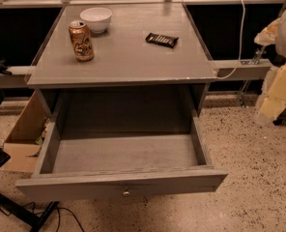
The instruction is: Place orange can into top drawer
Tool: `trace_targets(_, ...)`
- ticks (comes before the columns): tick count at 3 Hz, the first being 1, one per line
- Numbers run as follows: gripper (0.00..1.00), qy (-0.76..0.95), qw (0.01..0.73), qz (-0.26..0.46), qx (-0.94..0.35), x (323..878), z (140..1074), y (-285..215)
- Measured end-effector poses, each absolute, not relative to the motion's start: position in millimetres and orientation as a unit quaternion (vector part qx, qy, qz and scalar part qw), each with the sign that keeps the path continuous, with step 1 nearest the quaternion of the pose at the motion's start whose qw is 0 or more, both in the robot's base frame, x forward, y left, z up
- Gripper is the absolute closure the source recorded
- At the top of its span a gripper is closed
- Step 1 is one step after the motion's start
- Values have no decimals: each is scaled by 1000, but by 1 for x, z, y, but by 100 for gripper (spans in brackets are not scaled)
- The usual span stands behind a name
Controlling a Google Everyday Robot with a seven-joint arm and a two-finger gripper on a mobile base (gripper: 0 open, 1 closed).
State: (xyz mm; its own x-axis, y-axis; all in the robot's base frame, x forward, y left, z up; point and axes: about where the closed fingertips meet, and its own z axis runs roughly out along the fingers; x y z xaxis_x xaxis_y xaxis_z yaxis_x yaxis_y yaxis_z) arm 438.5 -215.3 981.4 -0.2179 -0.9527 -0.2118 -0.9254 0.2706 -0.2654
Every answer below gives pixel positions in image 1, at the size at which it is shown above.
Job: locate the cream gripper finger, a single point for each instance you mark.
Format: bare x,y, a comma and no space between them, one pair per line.
272,102
268,35

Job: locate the orange soda can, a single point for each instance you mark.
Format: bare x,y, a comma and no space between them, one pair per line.
81,40

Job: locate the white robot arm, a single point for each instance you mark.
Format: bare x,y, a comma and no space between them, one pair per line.
272,102

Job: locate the grey cabinet with glass top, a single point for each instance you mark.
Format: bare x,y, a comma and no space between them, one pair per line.
170,103

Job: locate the open grey top drawer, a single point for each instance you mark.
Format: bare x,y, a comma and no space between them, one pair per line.
101,160

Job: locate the black snack bar wrapper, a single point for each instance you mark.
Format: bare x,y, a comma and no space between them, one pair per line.
162,40

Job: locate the white ceramic bowl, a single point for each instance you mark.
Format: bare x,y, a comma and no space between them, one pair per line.
97,19

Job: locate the cardboard box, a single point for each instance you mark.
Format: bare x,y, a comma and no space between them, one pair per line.
21,144

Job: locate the grey metal railing frame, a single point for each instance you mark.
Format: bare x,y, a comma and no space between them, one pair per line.
34,37

